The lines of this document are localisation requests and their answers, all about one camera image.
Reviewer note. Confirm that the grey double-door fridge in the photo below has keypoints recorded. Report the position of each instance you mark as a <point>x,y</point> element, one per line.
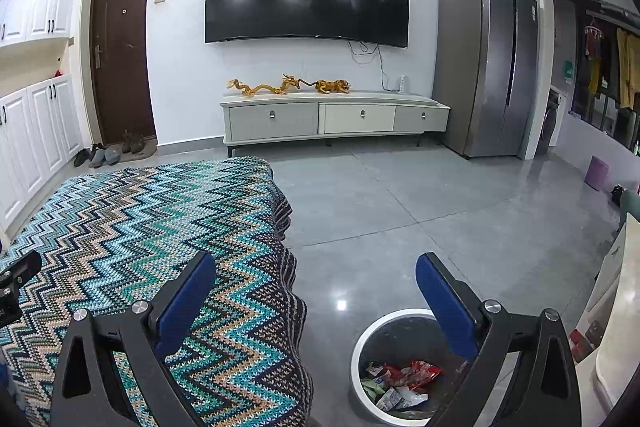
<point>480,57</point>

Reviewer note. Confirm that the yellow hanging garment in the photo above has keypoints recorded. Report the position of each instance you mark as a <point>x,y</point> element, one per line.
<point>627,67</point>

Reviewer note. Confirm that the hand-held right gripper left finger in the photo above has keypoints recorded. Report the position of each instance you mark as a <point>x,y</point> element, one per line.
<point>185,302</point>

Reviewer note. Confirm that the white black plastic wrapper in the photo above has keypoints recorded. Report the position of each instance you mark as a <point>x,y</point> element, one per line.
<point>395,399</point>

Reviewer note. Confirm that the white floor cabinets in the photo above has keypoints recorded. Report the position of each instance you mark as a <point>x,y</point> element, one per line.
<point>40,137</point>

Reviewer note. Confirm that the washing machine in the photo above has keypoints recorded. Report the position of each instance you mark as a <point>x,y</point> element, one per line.
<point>550,127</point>

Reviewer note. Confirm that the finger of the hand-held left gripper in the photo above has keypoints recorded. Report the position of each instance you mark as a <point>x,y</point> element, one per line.
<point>20,272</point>

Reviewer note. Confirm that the purple stool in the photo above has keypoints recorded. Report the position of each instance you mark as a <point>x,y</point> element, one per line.
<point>598,174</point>

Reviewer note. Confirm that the golden tiger figurine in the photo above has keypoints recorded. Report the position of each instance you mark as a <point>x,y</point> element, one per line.
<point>332,86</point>

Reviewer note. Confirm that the zigzag knitted blanket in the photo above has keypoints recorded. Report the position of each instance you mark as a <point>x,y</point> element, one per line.
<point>150,217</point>

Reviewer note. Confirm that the red yellow hanging clothes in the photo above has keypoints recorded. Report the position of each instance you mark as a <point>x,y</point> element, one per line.
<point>594,57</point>

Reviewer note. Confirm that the white furniture panel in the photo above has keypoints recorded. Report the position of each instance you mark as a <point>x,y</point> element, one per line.
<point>617,307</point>

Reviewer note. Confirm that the grey slipper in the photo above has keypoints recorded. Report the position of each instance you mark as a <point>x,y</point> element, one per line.
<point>98,160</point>
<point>113,155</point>

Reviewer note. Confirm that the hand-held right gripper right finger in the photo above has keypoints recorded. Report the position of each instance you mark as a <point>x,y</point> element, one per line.
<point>445,307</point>

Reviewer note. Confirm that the green wrapper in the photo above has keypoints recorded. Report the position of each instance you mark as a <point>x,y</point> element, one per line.
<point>372,390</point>

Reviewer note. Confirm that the brown entrance door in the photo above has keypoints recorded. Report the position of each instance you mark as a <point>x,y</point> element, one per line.
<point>122,57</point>

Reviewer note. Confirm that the olive shoe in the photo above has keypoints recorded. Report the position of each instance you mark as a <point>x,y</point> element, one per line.
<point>138,144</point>
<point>126,142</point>

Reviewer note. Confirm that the white power strip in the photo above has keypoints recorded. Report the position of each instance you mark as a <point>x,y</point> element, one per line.
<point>403,85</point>

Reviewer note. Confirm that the white red snack wrapper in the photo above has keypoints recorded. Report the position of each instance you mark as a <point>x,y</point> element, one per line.
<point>376,369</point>

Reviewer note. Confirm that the dark shoe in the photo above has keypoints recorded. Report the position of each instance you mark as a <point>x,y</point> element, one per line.
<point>97,150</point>
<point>82,158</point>

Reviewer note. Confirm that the white television cabinet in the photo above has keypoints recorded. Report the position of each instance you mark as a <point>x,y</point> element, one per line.
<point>280,117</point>

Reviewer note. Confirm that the white round trash bin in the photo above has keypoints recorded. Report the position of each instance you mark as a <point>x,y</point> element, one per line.
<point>395,337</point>

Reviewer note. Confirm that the golden dragon figurine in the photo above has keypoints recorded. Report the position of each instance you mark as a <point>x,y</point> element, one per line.
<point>250,90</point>
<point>287,85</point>

